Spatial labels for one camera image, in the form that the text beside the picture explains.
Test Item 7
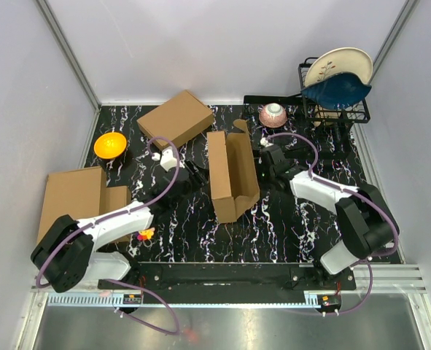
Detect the closed cardboard box back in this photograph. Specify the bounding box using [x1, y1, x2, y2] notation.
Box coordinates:
[137, 90, 214, 147]

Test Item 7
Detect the beige cup in rack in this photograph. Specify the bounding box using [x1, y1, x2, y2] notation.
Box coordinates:
[313, 112, 340, 128]

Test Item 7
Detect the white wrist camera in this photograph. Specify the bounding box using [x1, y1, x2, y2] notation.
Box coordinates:
[260, 138, 273, 148]
[152, 147, 178, 172]

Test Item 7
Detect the cream floral plate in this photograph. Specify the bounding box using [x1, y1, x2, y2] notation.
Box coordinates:
[304, 47, 373, 87]

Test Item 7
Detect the rainbow flower toy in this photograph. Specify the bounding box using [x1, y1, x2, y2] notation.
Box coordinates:
[137, 227, 155, 241]

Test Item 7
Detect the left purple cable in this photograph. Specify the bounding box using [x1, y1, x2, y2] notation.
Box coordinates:
[35, 136, 182, 335]

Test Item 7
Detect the large cardboard box left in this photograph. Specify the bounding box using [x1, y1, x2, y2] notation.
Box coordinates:
[36, 166, 106, 242]

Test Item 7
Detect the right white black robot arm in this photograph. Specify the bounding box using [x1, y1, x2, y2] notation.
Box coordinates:
[259, 144, 400, 289]

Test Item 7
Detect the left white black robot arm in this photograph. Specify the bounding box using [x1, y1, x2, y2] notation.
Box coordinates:
[30, 160, 209, 293]

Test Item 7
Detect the pink patterned bowl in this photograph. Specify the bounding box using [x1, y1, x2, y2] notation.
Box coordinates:
[259, 103, 287, 128]

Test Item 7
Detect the small cardboard box left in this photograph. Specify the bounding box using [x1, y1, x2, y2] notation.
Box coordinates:
[100, 186, 131, 215]

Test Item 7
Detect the blue leaf plate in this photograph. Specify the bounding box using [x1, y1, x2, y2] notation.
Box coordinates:
[301, 72, 372, 110]

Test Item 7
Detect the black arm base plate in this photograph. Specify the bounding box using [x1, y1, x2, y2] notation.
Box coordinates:
[97, 262, 357, 292]

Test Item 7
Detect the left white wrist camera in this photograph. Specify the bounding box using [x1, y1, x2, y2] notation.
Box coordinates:
[152, 147, 178, 172]

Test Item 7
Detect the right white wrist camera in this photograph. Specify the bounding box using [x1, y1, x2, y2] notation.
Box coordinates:
[260, 138, 273, 148]

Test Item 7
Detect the orange bowl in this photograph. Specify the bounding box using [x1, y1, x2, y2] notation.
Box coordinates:
[93, 132, 128, 160]

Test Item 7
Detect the black wire dish rack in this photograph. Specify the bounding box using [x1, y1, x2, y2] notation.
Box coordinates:
[242, 57, 371, 161]

